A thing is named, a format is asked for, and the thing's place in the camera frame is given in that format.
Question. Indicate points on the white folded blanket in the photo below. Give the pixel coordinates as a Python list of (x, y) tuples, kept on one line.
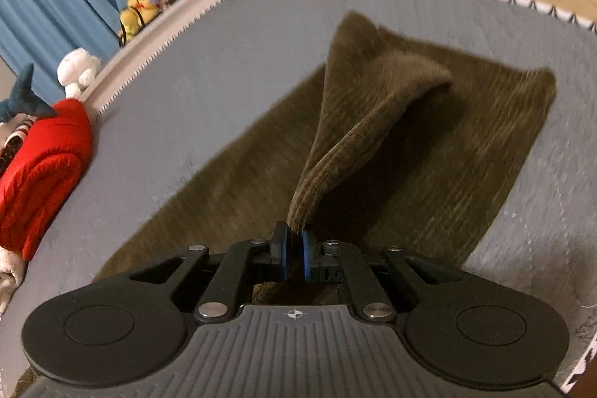
[(9, 281)]

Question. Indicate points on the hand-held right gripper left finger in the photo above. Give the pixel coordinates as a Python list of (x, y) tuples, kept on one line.
[(285, 253)]

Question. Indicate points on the navy patterned folded blanket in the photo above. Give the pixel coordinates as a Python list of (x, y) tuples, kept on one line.
[(11, 146)]

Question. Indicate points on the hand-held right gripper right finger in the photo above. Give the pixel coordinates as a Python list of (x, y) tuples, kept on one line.
[(308, 256)]

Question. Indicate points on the white plush toy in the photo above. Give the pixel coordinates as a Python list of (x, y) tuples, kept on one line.
[(79, 69)]

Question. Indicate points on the blue shark plush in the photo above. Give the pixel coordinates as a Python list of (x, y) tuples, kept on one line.
[(23, 97)]

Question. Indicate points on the red folded quilt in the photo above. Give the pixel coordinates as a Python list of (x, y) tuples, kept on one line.
[(42, 174)]

